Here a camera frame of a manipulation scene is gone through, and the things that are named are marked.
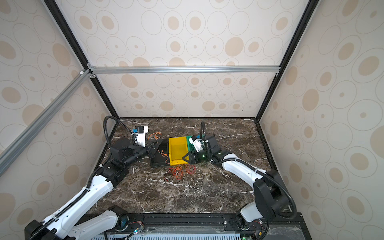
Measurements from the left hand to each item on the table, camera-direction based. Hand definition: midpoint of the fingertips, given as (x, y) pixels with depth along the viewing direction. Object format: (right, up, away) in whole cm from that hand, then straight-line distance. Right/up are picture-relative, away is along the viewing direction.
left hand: (164, 139), depth 69 cm
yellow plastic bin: (+4, -7, +24) cm, 25 cm away
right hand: (+10, -11, +12) cm, 19 cm away
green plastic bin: (+12, -4, +7) cm, 15 cm away
